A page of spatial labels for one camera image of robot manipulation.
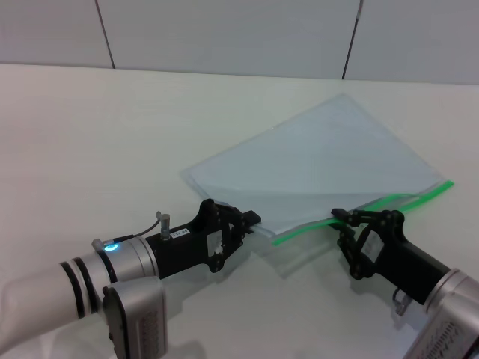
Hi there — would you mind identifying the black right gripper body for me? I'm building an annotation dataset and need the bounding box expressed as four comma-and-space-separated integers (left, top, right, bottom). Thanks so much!
358, 223, 451, 305

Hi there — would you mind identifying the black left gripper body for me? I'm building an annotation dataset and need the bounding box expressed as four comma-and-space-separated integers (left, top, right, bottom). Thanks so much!
144, 212, 226, 280

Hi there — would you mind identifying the clear document bag green zipper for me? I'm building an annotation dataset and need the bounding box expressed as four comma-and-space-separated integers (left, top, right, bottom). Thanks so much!
181, 93, 456, 277

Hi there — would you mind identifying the left gripper cable with plug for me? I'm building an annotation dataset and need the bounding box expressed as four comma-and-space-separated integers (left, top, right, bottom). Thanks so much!
91, 211, 172, 248

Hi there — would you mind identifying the gripper cable with plug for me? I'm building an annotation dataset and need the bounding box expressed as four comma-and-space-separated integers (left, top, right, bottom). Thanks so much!
91, 211, 172, 248
391, 287, 410, 316

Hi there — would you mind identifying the right gripper cable with plug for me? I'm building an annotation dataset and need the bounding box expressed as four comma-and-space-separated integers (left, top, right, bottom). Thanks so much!
391, 287, 410, 316

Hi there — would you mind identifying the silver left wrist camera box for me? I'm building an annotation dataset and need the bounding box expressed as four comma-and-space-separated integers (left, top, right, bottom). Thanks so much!
101, 275, 169, 359

